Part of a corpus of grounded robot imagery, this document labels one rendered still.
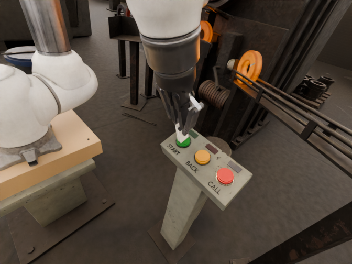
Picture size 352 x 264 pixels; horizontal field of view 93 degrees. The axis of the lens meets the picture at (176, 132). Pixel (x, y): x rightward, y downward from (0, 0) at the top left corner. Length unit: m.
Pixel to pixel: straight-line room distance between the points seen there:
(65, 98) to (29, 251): 0.65
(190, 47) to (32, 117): 0.55
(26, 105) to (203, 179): 0.55
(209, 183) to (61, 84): 0.58
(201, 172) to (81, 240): 0.72
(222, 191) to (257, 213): 0.79
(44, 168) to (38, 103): 0.22
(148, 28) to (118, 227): 0.90
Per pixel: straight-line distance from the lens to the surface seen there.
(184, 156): 0.47
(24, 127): 0.69
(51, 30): 0.71
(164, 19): 0.24
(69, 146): 0.76
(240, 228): 1.12
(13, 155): 0.76
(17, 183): 0.75
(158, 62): 0.27
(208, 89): 1.08
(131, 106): 1.72
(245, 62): 0.94
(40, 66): 0.73
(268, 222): 1.23
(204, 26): 1.30
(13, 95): 0.64
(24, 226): 1.11
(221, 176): 0.43
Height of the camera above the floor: 0.93
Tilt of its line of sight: 39 degrees down
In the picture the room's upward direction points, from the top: 12 degrees clockwise
